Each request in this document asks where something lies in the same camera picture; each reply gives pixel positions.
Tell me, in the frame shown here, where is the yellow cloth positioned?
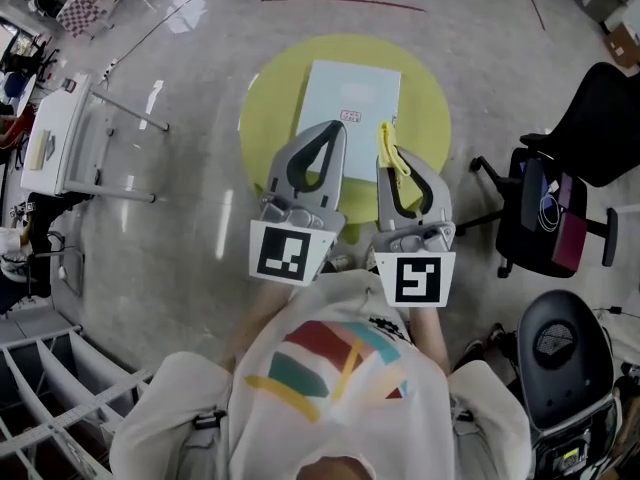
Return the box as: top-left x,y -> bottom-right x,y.
374,120 -> 413,179

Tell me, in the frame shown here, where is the beige foam block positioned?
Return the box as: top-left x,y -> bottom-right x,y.
27,128 -> 51,172

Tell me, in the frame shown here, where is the person's white printed t-shirt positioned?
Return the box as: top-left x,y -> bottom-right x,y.
108,267 -> 533,480

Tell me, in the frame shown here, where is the person's left forearm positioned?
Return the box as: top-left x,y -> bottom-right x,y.
218,280 -> 295,375

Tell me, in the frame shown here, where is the maroon pouch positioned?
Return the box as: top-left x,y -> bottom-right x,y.
551,172 -> 590,273

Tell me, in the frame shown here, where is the long black case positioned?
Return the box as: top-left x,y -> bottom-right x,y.
519,157 -> 545,233

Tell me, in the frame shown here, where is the black floor cable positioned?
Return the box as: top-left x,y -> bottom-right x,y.
113,0 -> 225,67

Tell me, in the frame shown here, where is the round yellow-green table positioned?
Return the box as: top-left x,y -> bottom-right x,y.
238,33 -> 453,245

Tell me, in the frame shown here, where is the white shelf unit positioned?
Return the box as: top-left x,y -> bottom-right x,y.
0,323 -> 155,480

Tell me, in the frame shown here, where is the white coiled cable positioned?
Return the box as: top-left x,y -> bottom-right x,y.
538,181 -> 562,233

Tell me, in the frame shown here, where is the red checkered table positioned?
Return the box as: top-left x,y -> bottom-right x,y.
53,0 -> 135,40

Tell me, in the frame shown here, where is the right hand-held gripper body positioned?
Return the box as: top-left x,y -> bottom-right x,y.
371,219 -> 458,310

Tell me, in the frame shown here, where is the cardboard box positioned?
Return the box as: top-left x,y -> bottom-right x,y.
602,21 -> 640,68

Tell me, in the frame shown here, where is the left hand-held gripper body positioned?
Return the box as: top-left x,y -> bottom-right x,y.
247,190 -> 349,288

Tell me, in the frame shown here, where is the white desk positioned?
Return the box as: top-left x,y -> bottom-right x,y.
19,71 -> 171,205

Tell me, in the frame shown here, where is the person's right forearm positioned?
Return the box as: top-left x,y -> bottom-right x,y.
406,305 -> 452,375

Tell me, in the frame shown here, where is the black mesh-back office chair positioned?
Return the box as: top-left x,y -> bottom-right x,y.
515,289 -> 616,433

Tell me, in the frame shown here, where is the light blue package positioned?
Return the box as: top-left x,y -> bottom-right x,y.
291,58 -> 403,184

